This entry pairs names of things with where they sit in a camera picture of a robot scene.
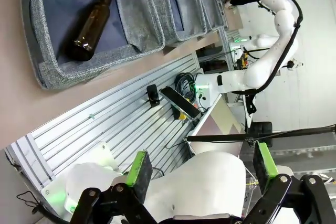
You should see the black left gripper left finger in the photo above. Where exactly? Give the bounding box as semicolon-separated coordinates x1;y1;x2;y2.
70;150;158;224

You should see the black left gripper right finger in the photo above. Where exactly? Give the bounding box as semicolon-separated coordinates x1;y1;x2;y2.
243;141;336;224

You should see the grey fabric bottle basket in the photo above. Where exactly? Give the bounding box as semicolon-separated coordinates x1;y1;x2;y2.
20;0;166;90

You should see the grey fabric plastic basket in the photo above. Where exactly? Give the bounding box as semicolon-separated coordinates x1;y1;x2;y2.
145;0;208;44

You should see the grey fabric can basket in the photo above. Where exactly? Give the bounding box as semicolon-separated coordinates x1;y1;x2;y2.
196;0;227;32

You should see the thin black pole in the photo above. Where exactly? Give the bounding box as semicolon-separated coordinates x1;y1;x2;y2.
186;125;336;143

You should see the silver metal panel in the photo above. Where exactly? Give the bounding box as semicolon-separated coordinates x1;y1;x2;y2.
191;94;245;158

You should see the small black webcam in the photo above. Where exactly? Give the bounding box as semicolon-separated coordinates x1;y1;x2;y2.
146;84;161;108

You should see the brown glass bottle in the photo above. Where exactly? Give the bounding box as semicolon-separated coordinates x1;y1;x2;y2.
64;0;118;62

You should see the aluminium profile frame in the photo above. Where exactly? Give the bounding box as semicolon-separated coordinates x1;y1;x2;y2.
5;52;208;209

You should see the black depth camera bar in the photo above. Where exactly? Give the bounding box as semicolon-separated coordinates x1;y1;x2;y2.
160;87;202;119

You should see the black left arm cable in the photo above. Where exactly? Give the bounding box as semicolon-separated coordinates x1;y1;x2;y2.
31;202;74;224

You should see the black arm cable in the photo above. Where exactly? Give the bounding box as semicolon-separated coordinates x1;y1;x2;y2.
230;0;304;116
31;202;74;224

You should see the coiled black cable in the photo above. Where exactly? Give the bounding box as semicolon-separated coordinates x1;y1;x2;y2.
174;72;197;103

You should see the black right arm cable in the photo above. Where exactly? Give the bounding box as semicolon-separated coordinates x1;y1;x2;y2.
230;0;304;116

